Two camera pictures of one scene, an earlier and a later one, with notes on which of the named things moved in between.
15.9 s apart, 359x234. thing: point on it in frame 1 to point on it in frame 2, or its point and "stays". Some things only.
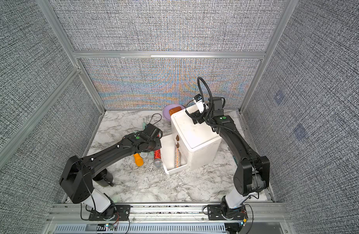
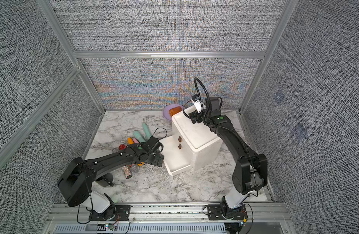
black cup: (104, 178) stays
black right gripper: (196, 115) stays
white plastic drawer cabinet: (200, 144) stays
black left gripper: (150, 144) to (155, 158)
